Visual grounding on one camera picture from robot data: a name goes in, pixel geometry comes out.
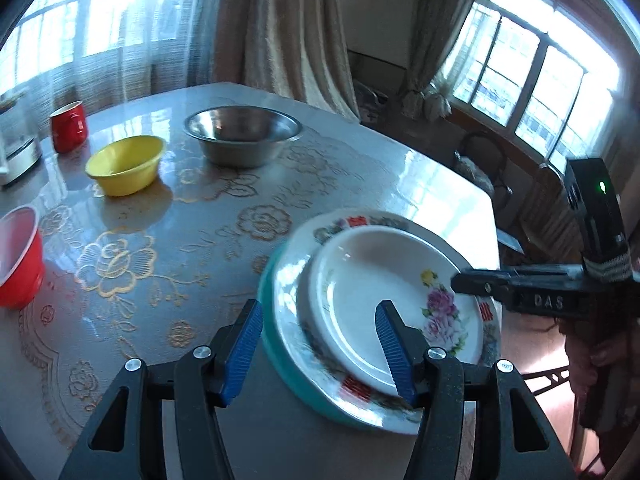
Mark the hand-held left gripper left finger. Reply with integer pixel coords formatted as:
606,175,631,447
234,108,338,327
57,299,264,480

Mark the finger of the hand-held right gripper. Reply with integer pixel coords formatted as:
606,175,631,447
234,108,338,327
450,266,588,317

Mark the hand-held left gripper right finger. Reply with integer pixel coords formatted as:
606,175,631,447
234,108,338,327
375,300,576,480

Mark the teal plastic plate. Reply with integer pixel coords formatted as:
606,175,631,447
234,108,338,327
257,240,426,433

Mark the small floral white plate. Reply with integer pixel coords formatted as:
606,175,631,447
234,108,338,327
307,226,485,397

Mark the large patterned white plate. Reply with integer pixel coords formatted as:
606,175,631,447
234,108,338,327
272,210,501,436

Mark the stainless steel bowl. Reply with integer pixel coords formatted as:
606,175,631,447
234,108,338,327
183,106,304,168

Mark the yellow plastic bowl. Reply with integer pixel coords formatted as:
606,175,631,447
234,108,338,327
85,135,167,197

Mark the red plastic bowl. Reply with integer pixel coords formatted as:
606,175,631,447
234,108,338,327
0,205,46,309

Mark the dark metal chair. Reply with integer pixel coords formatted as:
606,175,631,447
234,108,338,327
454,132,515,202

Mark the wood framed window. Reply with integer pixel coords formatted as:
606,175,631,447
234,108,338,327
450,0,632,166

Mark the tied beige curtain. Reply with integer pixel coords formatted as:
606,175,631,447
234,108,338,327
400,0,493,122

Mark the red mug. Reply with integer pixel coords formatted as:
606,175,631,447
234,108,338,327
49,101,88,154

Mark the white electric glass kettle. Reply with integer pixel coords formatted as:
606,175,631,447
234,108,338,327
0,95,43,188

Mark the white sheer curtain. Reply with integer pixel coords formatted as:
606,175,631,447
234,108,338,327
0,0,218,128

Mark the beige velvet curtain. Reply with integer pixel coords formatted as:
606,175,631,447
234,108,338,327
215,0,361,121

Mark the barred window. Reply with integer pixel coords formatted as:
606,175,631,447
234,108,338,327
0,0,206,66

